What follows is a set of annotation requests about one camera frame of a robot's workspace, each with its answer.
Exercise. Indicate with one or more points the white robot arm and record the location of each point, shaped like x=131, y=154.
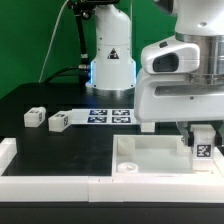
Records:
x=200, y=22

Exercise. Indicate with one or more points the white base sheet with tags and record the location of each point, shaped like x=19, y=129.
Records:
x=103, y=117

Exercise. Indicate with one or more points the white U-shaped obstacle fence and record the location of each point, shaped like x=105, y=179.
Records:
x=123, y=187

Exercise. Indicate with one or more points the white square tabletop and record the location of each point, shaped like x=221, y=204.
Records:
x=160, y=155

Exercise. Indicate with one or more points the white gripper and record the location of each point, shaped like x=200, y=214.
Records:
x=171, y=98

